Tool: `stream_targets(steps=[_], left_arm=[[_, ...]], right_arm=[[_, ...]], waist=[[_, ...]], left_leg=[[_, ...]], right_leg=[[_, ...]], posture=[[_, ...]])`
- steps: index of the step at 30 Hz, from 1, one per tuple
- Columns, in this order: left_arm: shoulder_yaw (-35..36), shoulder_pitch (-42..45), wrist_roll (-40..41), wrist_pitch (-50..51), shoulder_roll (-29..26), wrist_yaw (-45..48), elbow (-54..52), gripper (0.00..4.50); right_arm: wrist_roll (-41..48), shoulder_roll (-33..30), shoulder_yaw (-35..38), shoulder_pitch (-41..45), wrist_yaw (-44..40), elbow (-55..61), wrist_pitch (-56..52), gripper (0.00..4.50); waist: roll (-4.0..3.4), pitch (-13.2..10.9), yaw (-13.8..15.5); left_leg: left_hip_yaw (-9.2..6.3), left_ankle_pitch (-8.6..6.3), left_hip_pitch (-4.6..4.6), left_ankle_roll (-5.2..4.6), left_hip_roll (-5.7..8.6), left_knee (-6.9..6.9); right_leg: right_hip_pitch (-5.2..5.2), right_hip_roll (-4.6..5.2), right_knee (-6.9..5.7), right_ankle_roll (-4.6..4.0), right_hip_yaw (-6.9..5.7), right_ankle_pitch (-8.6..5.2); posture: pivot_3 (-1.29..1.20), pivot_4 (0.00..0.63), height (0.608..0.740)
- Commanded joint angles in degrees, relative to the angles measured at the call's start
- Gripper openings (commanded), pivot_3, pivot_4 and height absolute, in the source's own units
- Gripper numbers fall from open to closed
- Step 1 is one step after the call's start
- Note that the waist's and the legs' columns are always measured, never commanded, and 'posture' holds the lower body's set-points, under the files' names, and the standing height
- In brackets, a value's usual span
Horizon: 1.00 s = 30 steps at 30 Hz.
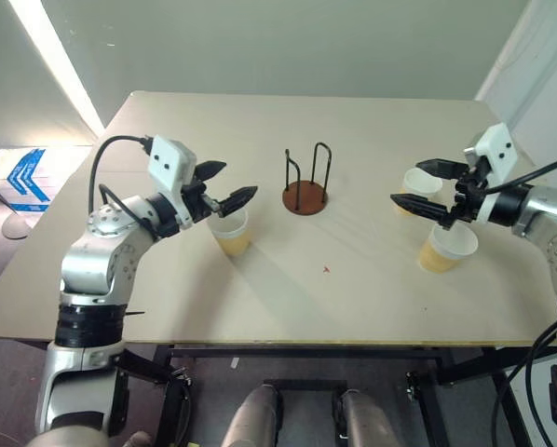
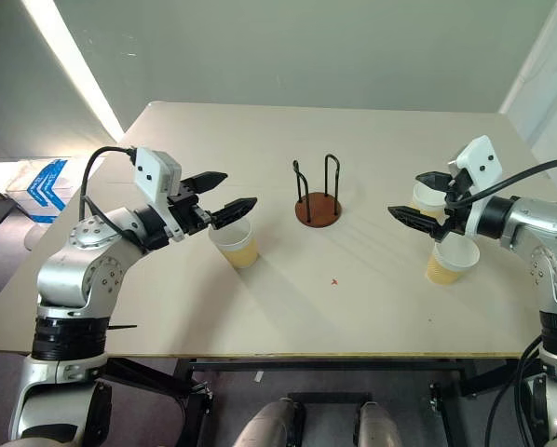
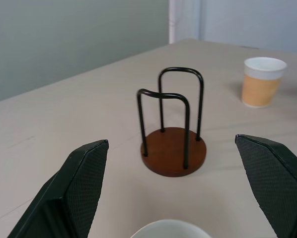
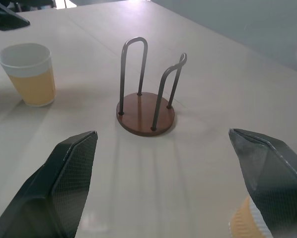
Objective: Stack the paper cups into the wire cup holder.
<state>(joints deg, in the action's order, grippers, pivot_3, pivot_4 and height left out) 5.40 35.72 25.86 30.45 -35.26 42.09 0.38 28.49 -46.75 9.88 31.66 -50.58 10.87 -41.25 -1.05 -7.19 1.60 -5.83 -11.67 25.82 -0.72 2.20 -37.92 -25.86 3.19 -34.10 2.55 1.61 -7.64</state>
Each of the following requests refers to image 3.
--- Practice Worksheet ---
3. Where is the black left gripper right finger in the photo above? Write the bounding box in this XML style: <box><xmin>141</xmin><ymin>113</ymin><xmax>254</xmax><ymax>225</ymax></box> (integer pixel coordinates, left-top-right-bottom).
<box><xmin>234</xmin><ymin>134</ymin><xmax>297</xmax><ymax>238</ymax></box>

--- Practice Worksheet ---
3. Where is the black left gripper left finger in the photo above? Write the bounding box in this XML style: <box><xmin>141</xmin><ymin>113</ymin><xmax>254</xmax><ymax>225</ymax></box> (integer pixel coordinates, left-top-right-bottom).
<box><xmin>7</xmin><ymin>139</ymin><xmax>109</xmax><ymax>238</ymax></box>

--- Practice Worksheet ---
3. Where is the white vertical pipe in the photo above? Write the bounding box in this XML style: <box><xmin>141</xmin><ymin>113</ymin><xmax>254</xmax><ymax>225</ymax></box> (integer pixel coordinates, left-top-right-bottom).
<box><xmin>168</xmin><ymin>0</ymin><xmax>178</xmax><ymax>45</ymax></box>

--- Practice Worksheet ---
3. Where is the wire holder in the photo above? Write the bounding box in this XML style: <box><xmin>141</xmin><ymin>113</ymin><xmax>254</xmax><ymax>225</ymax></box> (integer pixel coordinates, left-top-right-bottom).
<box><xmin>137</xmin><ymin>66</ymin><xmax>207</xmax><ymax>178</ymax></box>

